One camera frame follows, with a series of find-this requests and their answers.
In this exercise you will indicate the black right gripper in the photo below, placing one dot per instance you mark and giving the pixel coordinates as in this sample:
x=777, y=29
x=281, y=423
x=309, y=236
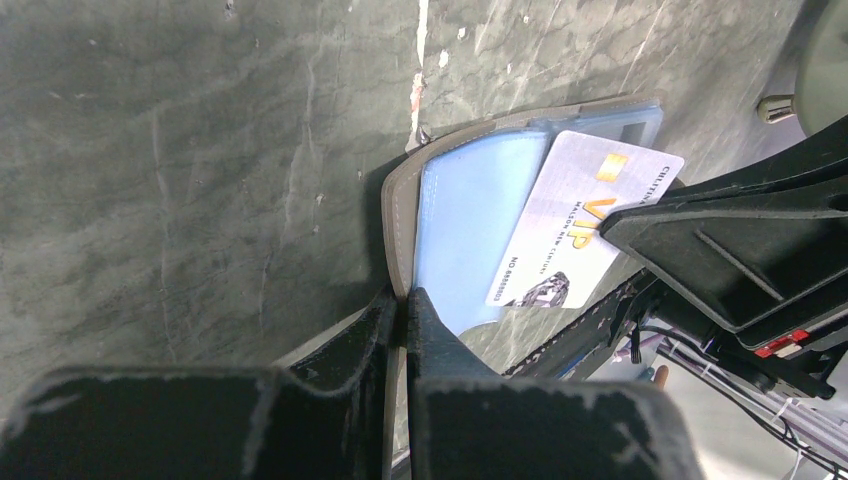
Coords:
x=762, y=253

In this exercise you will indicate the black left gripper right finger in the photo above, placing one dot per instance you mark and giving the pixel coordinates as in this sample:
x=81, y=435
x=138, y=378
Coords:
x=468, y=422

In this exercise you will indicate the grey card holder wallet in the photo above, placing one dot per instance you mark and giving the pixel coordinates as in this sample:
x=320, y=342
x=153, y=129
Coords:
x=449, y=210

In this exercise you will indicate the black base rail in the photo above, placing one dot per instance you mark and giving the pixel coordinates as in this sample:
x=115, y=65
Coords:
x=583, y=345

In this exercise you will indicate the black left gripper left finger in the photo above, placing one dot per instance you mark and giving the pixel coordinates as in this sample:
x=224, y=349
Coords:
x=321, y=418

